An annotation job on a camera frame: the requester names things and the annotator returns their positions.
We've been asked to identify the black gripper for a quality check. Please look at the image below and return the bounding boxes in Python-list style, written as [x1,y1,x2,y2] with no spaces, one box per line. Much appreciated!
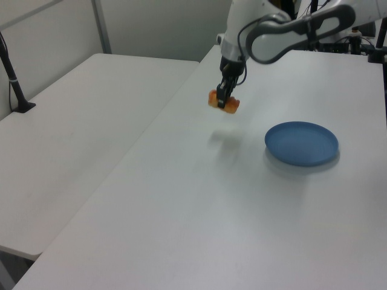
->
[216,54,246,109]

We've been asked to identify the orange twisted bread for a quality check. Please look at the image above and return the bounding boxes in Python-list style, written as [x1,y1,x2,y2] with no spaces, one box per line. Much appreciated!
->
[207,89,241,115]

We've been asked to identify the blue round plate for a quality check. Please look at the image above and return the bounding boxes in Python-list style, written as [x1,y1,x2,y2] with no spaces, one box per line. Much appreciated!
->
[264,121,339,167]

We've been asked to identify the dark electronics box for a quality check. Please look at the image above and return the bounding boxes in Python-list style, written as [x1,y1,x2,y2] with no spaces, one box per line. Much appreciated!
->
[317,41,352,54]

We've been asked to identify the small device with orange cap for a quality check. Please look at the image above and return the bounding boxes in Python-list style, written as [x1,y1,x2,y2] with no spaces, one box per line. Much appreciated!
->
[350,26,363,56]

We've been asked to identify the black bag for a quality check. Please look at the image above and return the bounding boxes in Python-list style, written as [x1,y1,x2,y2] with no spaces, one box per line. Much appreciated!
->
[357,20,377,36]

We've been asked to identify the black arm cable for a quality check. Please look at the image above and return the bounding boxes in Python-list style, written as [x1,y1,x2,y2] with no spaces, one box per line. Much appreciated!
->
[236,11,313,89]

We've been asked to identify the black camera pole with clamp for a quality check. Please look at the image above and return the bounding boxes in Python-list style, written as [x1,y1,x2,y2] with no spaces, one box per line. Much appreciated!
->
[367,18,387,64]
[0,31,36,114]

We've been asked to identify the thin black pole cable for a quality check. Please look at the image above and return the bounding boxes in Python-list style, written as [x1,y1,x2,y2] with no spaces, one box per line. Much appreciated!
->
[8,80,19,112]

